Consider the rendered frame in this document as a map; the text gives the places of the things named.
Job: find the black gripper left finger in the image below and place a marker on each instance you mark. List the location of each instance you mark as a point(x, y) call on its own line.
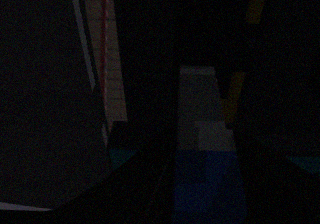
point(138, 192)

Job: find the blue cable with plug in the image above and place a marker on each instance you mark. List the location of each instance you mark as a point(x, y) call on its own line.
point(207, 183)

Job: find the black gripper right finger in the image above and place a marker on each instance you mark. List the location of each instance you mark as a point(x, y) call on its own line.
point(277, 191)

